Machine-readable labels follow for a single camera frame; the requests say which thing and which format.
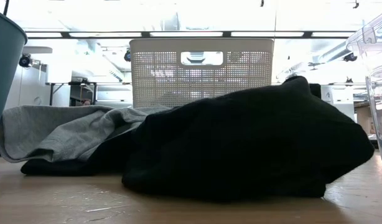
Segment teal plastic bucket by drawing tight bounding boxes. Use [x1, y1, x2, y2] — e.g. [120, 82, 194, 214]
[0, 7, 29, 141]

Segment black cloth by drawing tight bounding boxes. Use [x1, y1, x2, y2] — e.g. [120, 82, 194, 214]
[20, 76, 375, 200]

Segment black-framed background table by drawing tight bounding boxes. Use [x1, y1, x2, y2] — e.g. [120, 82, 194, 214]
[45, 81, 131, 106]

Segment white perforated laundry basket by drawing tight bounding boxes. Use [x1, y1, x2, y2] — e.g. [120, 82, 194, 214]
[129, 37, 275, 109]

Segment clear plastic container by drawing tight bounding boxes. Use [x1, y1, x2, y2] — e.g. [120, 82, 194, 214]
[346, 7, 382, 165]

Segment grey cloth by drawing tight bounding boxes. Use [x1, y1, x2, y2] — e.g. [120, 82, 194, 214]
[0, 105, 172, 164]

